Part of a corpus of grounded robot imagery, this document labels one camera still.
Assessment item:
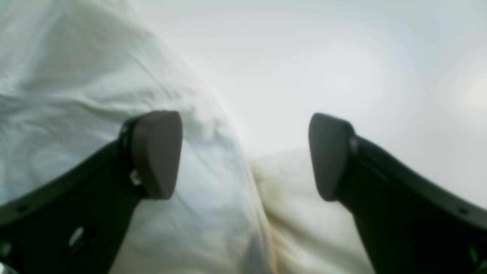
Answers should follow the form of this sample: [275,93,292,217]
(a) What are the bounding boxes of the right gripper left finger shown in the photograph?
[0,111,183,274]

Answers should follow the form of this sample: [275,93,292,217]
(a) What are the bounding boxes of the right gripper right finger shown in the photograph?
[308,113,487,274]

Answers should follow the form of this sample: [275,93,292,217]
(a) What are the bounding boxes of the white printed T-shirt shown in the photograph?
[1,0,373,274]

